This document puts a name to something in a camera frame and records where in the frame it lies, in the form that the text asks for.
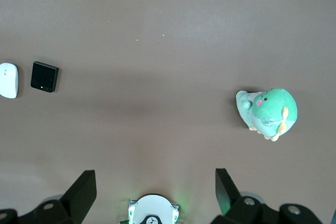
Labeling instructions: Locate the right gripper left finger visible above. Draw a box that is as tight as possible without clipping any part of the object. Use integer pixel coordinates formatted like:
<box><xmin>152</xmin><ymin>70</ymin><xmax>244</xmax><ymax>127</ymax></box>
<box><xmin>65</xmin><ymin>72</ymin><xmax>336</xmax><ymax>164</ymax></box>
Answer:
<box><xmin>0</xmin><ymin>170</ymin><xmax>97</xmax><ymax>224</ymax></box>

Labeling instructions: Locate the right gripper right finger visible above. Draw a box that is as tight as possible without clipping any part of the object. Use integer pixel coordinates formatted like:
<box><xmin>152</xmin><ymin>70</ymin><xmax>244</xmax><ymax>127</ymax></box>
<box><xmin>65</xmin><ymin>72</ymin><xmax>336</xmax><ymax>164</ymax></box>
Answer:
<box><xmin>209</xmin><ymin>168</ymin><xmax>324</xmax><ymax>224</ymax></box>

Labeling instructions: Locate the black square flip phone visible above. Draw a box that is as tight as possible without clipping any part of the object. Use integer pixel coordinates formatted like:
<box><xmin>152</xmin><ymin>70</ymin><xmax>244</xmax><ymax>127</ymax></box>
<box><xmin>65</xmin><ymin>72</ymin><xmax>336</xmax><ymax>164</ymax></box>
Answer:
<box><xmin>30</xmin><ymin>61</ymin><xmax>59</xmax><ymax>93</ymax></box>

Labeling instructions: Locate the white computer mouse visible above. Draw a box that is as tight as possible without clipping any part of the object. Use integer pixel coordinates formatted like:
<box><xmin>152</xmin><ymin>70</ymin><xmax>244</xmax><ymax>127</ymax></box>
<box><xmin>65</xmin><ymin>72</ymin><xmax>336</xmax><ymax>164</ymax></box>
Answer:
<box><xmin>0</xmin><ymin>62</ymin><xmax>19</xmax><ymax>99</ymax></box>

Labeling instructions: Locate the green plush dinosaur toy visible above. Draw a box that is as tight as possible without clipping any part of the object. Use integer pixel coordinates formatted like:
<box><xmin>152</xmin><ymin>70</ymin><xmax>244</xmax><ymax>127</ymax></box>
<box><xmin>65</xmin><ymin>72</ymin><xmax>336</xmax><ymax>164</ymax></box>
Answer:
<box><xmin>235</xmin><ymin>87</ymin><xmax>298</xmax><ymax>143</ymax></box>

